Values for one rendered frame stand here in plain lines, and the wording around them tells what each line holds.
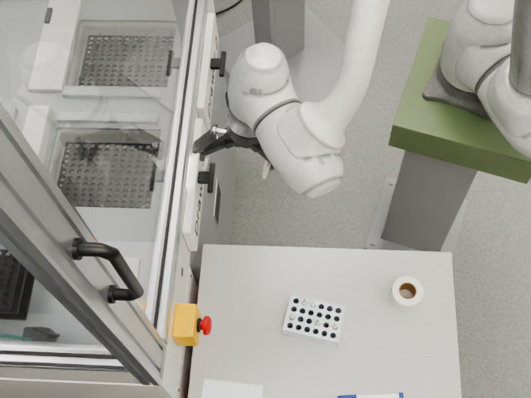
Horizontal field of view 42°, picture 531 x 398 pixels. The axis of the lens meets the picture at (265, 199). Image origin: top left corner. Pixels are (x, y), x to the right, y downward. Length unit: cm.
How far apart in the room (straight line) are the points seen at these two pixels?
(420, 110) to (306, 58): 117
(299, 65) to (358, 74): 165
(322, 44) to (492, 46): 140
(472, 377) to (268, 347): 99
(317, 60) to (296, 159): 166
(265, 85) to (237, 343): 62
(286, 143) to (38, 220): 57
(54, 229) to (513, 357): 188
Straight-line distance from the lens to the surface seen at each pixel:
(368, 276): 161
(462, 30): 157
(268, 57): 122
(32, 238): 72
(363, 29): 115
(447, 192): 206
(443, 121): 171
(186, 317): 144
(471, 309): 245
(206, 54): 172
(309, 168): 118
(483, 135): 171
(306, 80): 276
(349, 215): 251
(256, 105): 123
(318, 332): 153
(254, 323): 158
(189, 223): 149
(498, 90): 147
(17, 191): 68
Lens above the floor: 227
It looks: 64 degrees down
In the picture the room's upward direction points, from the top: 6 degrees counter-clockwise
